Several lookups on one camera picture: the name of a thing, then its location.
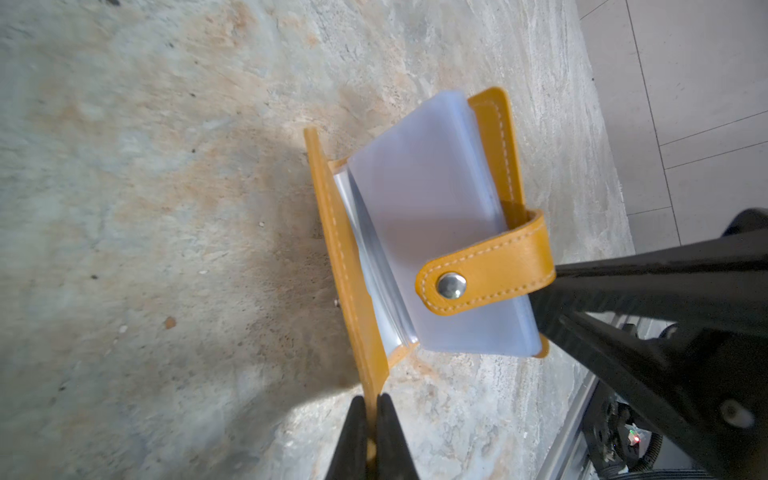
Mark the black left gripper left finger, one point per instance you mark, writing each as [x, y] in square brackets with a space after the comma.
[350, 456]

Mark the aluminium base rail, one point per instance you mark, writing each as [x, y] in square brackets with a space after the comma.
[567, 457]

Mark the yellow leather card holder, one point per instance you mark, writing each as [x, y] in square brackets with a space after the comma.
[430, 239]

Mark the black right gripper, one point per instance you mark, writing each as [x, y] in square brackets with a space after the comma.
[704, 387]

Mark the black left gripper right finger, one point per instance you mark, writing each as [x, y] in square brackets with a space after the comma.
[393, 457]

